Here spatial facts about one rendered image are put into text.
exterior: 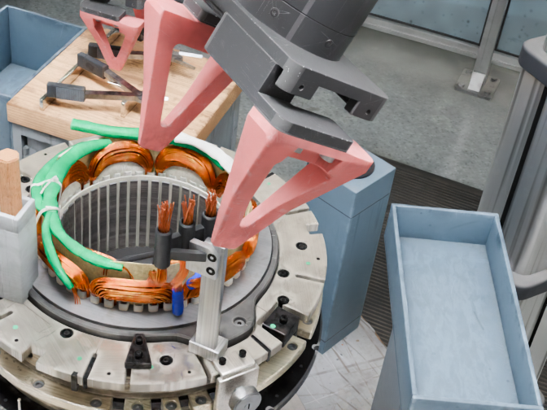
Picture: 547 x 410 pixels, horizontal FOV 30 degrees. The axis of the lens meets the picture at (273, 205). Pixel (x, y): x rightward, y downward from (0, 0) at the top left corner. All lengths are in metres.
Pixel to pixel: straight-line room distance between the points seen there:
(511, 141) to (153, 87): 0.69
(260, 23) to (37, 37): 0.84
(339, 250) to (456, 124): 2.01
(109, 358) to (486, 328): 0.37
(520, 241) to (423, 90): 2.08
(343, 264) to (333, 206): 0.08
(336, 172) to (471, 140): 2.60
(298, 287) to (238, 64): 0.44
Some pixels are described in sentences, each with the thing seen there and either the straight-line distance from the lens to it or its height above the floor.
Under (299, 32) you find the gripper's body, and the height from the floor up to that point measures 1.47.
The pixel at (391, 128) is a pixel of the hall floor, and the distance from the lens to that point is 3.03.
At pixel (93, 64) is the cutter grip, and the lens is 1.12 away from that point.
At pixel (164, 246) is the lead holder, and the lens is 0.71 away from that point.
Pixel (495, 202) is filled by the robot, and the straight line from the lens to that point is 1.20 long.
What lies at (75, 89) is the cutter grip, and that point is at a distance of 1.08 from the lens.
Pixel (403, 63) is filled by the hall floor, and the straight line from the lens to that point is 3.35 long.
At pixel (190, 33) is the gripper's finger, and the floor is 1.43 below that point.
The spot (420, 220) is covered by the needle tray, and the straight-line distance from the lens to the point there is 1.03.
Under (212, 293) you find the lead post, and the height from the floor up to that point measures 1.16.
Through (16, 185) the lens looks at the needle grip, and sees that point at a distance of 0.78.
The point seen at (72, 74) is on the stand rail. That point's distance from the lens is 1.14.
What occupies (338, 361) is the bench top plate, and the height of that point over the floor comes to 0.78.
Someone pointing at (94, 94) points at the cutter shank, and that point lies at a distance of 1.08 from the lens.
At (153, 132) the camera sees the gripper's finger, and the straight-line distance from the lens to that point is 0.53.
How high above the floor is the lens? 1.69
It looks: 39 degrees down
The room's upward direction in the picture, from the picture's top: 8 degrees clockwise
